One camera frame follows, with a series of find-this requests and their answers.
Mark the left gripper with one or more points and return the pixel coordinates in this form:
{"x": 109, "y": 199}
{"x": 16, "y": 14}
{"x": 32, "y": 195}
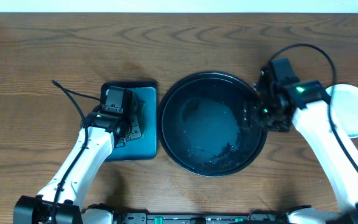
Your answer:
{"x": 134, "y": 125}

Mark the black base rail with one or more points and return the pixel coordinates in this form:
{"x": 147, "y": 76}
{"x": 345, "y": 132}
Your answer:
{"x": 176, "y": 218}

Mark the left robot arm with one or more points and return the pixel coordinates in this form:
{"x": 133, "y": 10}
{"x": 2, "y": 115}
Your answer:
{"x": 61, "y": 200}

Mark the black round serving tray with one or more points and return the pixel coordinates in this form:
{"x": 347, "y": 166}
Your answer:
{"x": 201, "y": 124}

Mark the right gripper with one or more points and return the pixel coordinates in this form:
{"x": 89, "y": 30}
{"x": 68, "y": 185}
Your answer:
{"x": 279, "y": 125}

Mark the green scrubbing sponge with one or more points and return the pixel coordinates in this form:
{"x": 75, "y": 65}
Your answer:
{"x": 141, "y": 117}

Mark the white plate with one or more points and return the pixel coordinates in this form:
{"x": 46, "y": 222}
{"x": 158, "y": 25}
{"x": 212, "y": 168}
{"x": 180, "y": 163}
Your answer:
{"x": 345, "y": 106}

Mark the black rectangular water tray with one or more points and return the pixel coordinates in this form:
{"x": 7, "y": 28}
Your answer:
{"x": 145, "y": 147}

